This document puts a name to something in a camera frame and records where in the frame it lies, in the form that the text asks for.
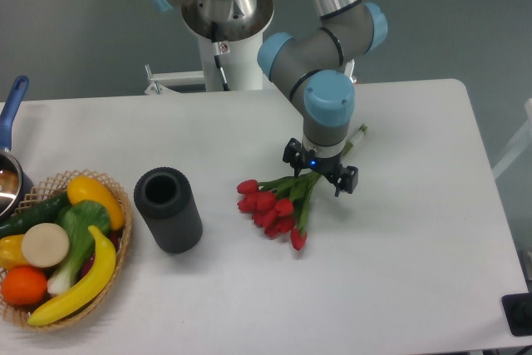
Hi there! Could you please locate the white mounting bracket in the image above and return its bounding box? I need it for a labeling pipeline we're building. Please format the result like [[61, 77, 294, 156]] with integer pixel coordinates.
[[145, 56, 357, 95]]

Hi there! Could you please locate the blue handled saucepan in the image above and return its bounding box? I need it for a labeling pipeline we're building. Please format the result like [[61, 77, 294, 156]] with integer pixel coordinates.
[[1, 76, 33, 223]]

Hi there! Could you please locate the yellow bell pepper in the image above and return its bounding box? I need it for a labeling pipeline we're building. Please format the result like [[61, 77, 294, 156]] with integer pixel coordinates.
[[0, 234, 29, 270]]

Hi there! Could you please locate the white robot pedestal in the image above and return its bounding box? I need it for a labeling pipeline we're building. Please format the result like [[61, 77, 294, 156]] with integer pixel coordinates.
[[180, 0, 275, 92]]

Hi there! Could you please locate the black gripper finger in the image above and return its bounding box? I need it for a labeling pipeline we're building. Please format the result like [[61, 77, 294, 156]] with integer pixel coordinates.
[[283, 138, 306, 177], [325, 164, 358, 197]]

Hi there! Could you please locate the beige round disc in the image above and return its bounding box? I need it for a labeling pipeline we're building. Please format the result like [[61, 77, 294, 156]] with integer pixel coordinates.
[[21, 223, 70, 268]]

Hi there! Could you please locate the green bok choy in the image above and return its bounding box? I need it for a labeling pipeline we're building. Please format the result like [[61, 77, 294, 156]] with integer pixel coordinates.
[[47, 200, 110, 297]]

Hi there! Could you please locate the dark grey ribbed vase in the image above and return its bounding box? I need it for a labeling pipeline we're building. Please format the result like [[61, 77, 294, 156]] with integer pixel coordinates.
[[134, 167, 203, 254]]

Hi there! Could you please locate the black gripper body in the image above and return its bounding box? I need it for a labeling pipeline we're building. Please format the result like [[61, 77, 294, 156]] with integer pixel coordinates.
[[297, 135, 346, 177]]

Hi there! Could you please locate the black cable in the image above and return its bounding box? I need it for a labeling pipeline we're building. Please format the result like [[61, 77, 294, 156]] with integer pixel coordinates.
[[209, 21, 231, 92]]

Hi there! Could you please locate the white frame at right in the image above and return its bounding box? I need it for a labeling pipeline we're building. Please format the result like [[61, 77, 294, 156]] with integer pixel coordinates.
[[491, 99, 531, 180]]

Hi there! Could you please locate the orange fruit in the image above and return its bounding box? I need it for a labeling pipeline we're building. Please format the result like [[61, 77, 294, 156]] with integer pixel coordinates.
[[1, 266, 47, 306]]

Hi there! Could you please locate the woven wicker basket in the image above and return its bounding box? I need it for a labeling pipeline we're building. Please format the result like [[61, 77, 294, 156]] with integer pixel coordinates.
[[1, 170, 132, 332]]

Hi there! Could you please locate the yellow squash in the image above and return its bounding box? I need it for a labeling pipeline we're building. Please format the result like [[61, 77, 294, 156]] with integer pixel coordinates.
[[66, 175, 126, 231]]

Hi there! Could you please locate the green cucumber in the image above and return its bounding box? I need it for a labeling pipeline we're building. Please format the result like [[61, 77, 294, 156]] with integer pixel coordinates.
[[1, 192, 71, 239]]

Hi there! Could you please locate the black device at edge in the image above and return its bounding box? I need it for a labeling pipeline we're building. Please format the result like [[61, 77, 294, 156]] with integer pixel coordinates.
[[501, 293, 532, 337]]

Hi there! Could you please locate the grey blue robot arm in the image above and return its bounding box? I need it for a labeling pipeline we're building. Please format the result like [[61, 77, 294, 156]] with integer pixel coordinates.
[[148, 0, 387, 193]]

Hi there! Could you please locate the red tulip bouquet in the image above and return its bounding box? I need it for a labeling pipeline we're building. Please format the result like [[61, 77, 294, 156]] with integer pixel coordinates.
[[236, 123, 369, 252]]

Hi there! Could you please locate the yellow banana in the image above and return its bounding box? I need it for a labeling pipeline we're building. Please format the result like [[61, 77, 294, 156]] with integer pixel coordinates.
[[27, 225, 116, 327]]

